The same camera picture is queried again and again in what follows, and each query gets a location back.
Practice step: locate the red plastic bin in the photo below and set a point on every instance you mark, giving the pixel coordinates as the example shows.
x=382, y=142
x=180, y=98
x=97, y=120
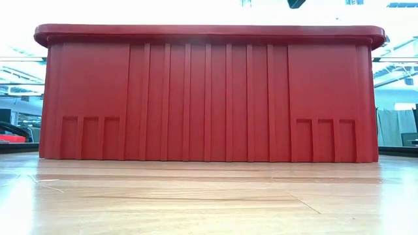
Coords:
x=209, y=98

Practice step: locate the black curved object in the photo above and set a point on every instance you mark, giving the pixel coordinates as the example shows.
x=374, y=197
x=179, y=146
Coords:
x=16, y=128

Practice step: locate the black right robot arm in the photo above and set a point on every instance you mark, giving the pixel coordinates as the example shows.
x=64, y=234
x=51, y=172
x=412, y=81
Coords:
x=296, y=3

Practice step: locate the green fabric curtain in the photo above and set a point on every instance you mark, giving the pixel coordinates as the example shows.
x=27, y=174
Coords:
x=392, y=127

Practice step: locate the red flat object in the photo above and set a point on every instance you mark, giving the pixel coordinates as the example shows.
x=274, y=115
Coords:
x=11, y=139

